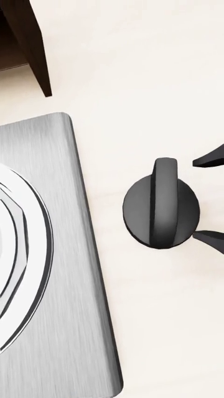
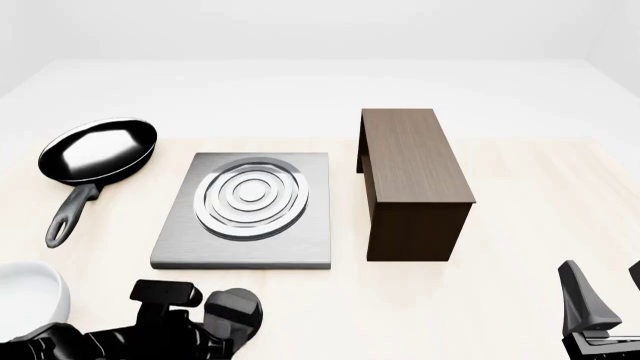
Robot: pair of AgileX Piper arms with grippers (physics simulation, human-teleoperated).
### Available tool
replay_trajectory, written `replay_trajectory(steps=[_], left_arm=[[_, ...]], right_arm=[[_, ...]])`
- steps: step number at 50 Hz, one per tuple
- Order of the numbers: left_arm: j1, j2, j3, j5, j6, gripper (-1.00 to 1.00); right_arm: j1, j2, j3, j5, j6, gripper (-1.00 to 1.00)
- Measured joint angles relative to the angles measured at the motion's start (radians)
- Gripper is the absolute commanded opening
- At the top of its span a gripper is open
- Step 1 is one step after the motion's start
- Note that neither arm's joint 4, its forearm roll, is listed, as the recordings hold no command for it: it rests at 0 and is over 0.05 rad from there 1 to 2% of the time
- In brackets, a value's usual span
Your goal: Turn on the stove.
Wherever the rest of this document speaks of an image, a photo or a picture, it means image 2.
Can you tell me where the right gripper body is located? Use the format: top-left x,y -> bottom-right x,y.
561,326 -> 640,360

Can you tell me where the brown wooden cabinet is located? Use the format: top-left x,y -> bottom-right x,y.
355,108 -> 477,263

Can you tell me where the white bowl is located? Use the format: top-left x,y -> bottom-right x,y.
0,260 -> 73,343

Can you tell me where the black frying pan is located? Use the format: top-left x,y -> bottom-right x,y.
37,117 -> 159,249

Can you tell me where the flat stove plate with rings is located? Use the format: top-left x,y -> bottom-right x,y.
149,151 -> 333,271

